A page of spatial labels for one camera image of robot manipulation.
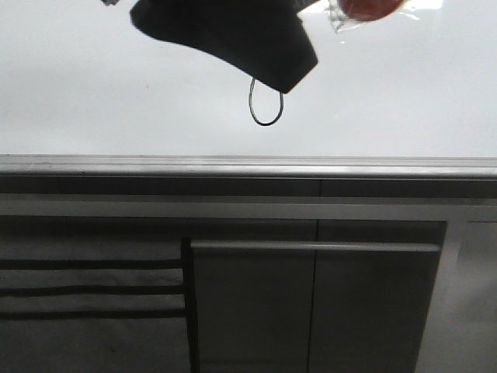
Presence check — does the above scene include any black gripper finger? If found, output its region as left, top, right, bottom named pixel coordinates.
left=130, top=1, right=318, bottom=93

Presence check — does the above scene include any red round magnet with tape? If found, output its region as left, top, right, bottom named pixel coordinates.
left=297, top=0, right=420, bottom=44

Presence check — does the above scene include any white whiteboard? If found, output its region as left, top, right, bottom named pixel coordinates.
left=1, top=1, right=496, bottom=179

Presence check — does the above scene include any grey cabinet with doors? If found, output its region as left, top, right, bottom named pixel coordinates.
left=190, top=221, right=447, bottom=372

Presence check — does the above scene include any grey drawer unit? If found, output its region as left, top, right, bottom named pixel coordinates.
left=1, top=218, right=190, bottom=372

